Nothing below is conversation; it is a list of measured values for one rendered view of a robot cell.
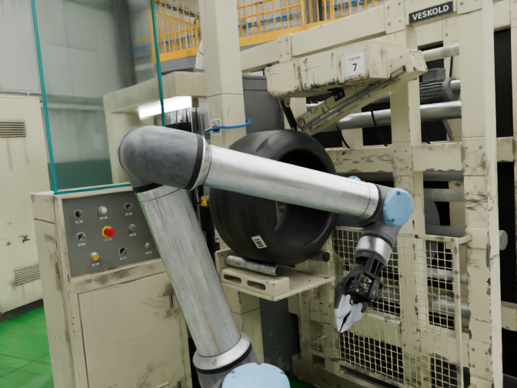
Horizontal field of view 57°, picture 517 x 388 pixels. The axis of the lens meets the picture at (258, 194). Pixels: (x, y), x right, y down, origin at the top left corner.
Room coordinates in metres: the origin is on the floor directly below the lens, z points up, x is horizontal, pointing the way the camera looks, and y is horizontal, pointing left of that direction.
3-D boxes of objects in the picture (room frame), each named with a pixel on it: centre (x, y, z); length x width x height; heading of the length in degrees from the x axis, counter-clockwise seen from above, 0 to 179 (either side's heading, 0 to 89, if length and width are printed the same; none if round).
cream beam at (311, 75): (2.19, -0.37, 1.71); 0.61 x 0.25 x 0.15; 40
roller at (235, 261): (2.00, 0.05, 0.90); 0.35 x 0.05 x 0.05; 40
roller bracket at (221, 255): (2.23, 0.06, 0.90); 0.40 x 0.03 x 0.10; 130
